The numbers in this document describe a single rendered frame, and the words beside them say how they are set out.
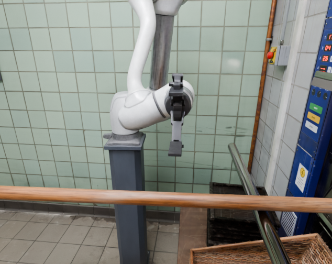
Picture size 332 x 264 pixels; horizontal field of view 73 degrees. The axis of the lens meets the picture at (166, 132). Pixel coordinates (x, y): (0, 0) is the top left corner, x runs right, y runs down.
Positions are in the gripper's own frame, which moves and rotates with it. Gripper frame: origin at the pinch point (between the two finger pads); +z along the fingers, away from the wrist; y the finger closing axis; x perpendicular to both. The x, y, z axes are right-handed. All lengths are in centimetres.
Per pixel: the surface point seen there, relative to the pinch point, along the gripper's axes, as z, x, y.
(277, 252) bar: 16.4, -18.3, 16.7
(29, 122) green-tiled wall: -121, 127, 43
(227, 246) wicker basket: -22, -20, 58
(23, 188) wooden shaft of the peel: 6.9, 33.4, 13.8
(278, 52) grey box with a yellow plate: -83, -50, -14
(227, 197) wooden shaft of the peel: 6.6, -11.3, 13.5
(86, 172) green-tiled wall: -120, 83, 87
